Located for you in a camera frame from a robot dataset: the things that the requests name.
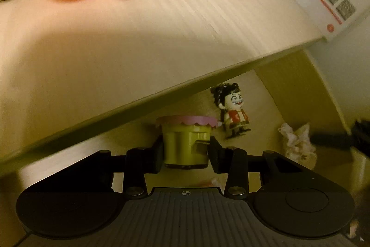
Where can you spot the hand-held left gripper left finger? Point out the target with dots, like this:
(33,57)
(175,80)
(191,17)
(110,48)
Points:
(160,156)

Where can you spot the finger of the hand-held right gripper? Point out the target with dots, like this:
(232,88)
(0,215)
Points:
(332,139)

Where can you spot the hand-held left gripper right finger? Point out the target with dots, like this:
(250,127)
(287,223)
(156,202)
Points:
(215,156)

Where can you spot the green toy pot pink lid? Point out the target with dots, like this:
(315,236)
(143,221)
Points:
(179,145)

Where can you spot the crumpled white paper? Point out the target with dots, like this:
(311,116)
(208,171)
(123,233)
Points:
(297,145)

